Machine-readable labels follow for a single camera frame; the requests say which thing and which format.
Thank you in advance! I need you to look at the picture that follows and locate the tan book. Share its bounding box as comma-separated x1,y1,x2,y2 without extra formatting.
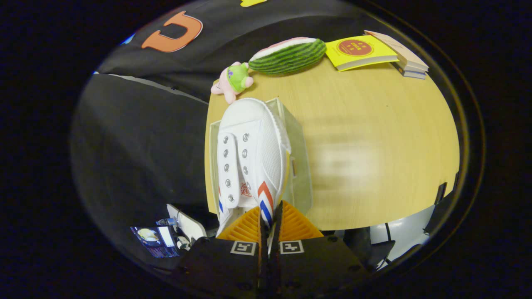
365,30,429,72

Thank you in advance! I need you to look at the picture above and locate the pink green plush toy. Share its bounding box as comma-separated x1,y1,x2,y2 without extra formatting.
211,61,254,104

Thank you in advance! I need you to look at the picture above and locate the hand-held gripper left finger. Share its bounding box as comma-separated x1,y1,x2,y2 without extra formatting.
177,206,270,299

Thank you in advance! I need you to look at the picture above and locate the yellow book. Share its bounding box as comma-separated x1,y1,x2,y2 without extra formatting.
325,35,399,72

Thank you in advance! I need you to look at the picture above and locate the white panel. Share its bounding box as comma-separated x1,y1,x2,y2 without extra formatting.
166,203,207,241

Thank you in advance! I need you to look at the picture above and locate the black chair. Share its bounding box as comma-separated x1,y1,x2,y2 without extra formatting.
424,172,460,235

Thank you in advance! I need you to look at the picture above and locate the white canvas shoe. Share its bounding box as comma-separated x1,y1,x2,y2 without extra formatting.
216,98,291,237

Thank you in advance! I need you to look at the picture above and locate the blue lit screen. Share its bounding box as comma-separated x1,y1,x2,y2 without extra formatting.
130,226,180,258

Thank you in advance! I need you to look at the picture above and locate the cream fabric storage box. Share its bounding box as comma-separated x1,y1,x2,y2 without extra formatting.
209,98,313,216

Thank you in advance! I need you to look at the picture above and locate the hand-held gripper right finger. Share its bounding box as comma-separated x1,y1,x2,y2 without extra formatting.
269,201,369,299

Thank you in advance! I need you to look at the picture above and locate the watermelon slice plush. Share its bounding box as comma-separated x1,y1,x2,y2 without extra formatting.
248,37,327,75

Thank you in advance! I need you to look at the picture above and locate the grey-edged book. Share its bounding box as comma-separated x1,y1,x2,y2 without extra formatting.
393,62,427,79

